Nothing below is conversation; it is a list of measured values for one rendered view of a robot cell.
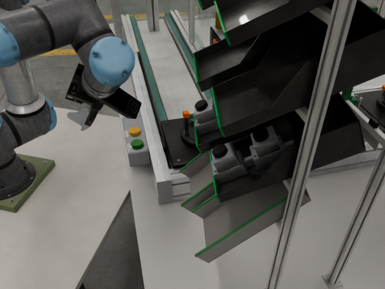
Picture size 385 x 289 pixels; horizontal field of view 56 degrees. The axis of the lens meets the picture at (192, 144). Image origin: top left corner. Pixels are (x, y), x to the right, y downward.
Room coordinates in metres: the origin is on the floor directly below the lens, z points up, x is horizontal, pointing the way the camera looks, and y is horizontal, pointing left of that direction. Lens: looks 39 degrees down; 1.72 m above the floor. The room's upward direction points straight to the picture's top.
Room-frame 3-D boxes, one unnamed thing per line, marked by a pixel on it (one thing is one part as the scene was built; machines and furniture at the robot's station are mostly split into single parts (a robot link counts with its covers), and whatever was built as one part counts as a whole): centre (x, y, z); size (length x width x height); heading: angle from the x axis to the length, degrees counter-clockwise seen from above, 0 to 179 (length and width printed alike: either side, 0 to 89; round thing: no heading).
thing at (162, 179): (1.19, 0.18, 0.91); 0.89 x 0.06 x 0.11; 13
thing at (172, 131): (0.96, -0.03, 0.96); 0.24 x 0.24 x 0.02; 13
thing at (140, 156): (1.00, 0.20, 0.93); 0.21 x 0.07 x 0.06; 13
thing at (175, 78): (1.26, 0.01, 0.91); 0.84 x 0.28 x 0.10; 13
